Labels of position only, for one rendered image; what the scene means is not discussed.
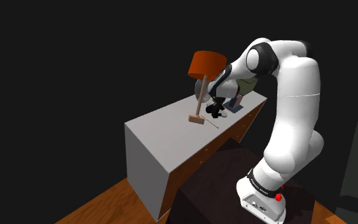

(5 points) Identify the grey round disc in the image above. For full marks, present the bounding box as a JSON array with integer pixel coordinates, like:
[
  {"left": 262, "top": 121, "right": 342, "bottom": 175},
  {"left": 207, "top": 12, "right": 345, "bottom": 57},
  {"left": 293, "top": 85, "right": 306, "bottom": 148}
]
[{"left": 194, "top": 80, "right": 212, "bottom": 104}]

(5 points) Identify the orange shade wooden table lamp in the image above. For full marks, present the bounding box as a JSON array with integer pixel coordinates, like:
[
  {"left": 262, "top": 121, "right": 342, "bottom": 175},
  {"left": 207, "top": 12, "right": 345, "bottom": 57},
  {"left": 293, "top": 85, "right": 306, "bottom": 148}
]
[{"left": 186, "top": 50, "right": 228, "bottom": 125}]

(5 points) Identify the olive shade blue table lamp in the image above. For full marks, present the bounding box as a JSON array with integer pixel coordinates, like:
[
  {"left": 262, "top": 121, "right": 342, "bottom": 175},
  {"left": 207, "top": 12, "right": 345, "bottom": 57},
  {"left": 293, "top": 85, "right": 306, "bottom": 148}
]
[{"left": 223, "top": 77, "right": 259, "bottom": 115}]

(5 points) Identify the thin brown pencil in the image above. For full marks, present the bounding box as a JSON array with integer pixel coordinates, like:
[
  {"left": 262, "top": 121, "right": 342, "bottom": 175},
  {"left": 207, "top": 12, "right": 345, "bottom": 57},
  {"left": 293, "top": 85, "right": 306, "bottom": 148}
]
[{"left": 200, "top": 115, "right": 220, "bottom": 130}]

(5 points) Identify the grey and brown drawer chest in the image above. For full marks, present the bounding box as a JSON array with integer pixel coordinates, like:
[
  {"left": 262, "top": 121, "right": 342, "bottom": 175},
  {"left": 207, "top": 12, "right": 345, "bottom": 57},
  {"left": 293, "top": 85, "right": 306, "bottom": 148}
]
[{"left": 123, "top": 90, "right": 268, "bottom": 223}]

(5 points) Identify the dark robot stand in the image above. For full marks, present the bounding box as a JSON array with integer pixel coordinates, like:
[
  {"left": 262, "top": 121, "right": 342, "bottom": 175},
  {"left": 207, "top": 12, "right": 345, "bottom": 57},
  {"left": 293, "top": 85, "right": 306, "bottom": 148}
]
[{"left": 165, "top": 137, "right": 317, "bottom": 224}]

